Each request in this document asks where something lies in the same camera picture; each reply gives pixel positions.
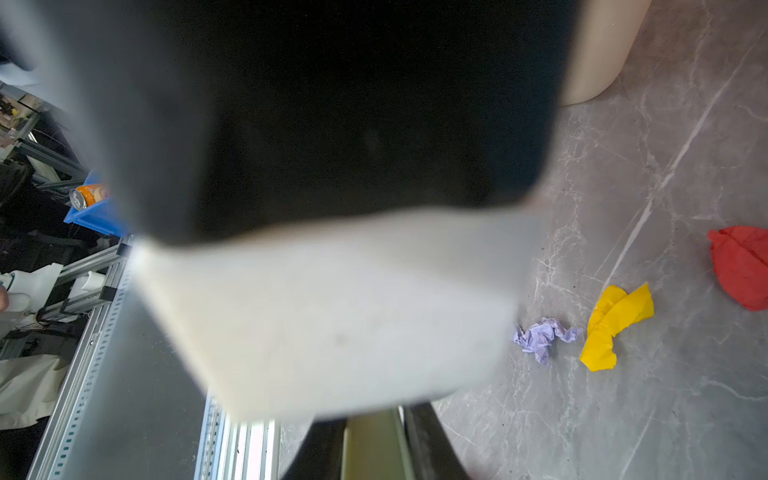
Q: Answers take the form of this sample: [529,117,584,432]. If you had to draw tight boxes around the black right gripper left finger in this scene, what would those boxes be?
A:
[281,419,347,480]

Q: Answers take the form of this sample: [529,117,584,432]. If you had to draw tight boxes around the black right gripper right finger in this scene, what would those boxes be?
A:
[404,403,469,480]

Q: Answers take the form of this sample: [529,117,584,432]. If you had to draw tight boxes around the green hand brush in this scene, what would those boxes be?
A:
[340,408,415,480]

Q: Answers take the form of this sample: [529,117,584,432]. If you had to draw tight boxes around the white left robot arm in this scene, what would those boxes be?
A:
[1,1,580,421]

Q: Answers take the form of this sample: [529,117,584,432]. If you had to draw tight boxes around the lilac crumpled paper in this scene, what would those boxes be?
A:
[512,318,584,366]

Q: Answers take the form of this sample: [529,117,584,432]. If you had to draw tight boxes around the small red crumpled paper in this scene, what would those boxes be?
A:
[708,226,767,312]

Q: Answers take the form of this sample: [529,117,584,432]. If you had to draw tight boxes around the yellow folded paper scrap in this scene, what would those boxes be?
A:
[580,283,655,372]

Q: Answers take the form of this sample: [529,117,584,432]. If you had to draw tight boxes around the blue bin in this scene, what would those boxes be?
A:
[64,171,129,237]

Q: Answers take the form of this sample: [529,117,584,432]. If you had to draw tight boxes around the orange can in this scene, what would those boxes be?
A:
[69,183,110,211]

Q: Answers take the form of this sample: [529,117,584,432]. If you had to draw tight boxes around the cream trash bin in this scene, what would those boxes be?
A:
[561,0,651,106]

